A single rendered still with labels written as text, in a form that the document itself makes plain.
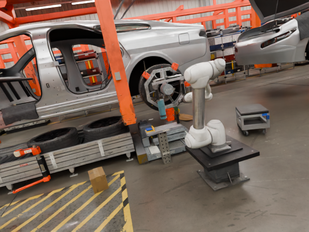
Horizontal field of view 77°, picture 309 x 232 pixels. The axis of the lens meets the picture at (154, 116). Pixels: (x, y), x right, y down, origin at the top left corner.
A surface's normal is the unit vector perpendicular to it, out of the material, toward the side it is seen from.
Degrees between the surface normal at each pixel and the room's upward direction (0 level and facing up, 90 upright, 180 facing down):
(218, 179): 90
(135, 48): 90
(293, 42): 90
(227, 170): 90
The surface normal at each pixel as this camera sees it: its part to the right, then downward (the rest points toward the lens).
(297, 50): -0.22, 0.39
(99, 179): 0.41, 0.15
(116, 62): 0.21, 0.22
